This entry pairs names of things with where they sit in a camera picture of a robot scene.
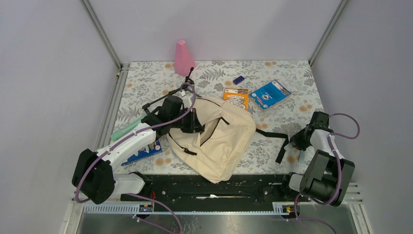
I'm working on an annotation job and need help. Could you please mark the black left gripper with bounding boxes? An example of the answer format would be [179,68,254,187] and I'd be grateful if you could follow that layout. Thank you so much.
[170,108,205,134]

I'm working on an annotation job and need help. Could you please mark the beige canvas backpack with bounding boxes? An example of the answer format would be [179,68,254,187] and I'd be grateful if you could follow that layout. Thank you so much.
[167,96,289,184]

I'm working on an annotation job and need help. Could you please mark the clear pen pack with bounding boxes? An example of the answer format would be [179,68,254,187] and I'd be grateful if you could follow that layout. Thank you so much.
[298,150,306,164]

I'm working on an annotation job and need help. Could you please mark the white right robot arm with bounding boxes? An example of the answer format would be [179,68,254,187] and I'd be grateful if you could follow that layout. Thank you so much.
[279,111,355,207]

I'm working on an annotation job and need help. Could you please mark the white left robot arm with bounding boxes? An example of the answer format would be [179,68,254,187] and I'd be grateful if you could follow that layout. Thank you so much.
[72,82,204,204]

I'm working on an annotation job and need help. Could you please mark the black compass tool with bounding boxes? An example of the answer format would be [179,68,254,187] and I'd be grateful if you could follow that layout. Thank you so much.
[142,67,201,115]

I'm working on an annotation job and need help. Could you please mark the blue picture book left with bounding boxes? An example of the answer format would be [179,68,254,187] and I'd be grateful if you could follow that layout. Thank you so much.
[121,140,162,166]

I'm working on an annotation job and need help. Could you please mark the blue booklet right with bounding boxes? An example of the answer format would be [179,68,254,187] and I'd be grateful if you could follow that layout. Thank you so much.
[249,79,292,111]

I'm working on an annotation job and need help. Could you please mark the orange booklet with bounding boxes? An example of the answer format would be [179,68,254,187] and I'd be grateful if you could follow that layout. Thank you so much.
[223,88,249,110]

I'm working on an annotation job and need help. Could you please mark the pink cone-shaped object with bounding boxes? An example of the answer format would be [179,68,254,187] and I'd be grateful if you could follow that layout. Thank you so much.
[174,40,196,77]

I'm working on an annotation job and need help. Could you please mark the small purple box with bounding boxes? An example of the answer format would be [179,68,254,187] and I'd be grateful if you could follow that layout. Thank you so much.
[233,76,245,85]

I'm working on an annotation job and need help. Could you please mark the green tube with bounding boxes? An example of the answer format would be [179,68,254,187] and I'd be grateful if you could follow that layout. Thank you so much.
[110,116,144,141]

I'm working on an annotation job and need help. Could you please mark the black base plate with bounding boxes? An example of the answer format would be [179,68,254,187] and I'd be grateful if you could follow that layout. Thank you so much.
[121,174,298,212]

